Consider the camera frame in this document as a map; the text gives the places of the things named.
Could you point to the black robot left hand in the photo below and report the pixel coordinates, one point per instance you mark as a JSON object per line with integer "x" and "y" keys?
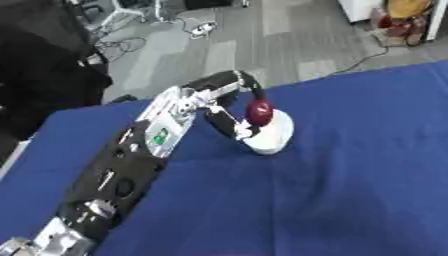
{"x": 219, "y": 87}

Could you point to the white round plate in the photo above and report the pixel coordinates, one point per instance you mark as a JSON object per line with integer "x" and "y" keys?
{"x": 274, "y": 133}

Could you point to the black office chair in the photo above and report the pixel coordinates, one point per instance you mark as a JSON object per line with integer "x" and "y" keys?
{"x": 41, "y": 66}

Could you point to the red and yellow bag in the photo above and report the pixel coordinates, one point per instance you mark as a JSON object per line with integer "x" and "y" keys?
{"x": 402, "y": 20}

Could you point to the white cabinet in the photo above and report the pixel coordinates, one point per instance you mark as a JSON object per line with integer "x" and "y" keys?
{"x": 359, "y": 10}

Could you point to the white tripod stand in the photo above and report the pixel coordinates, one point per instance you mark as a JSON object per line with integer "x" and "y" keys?
{"x": 131, "y": 13}

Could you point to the dark red toy fruit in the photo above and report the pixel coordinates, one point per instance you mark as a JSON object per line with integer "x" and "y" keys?
{"x": 259, "y": 112}

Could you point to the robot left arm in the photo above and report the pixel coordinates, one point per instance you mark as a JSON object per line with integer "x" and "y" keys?
{"x": 134, "y": 156}

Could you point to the white power strip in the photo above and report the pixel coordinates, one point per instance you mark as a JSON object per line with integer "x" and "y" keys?
{"x": 202, "y": 28}

